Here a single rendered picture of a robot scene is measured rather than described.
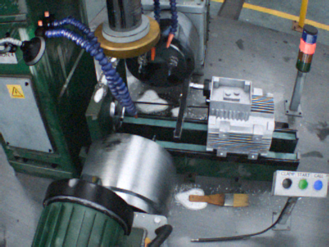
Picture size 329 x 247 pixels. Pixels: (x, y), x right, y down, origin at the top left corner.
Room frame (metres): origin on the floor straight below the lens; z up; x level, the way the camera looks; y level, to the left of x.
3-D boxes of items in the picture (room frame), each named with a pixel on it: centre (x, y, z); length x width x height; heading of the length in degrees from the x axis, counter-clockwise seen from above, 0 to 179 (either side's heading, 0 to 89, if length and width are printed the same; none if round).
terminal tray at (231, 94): (0.82, -0.20, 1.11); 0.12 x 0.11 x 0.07; 79
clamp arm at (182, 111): (0.88, -0.06, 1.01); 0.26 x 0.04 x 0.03; 169
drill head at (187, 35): (1.20, -0.01, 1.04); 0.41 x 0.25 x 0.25; 169
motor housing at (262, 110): (0.81, -0.24, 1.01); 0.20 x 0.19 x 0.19; 79
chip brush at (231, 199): (0.66, -0.17, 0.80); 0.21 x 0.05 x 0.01; 82
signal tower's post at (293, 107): (1.06, -0.54, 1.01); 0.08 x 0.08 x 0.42; 79
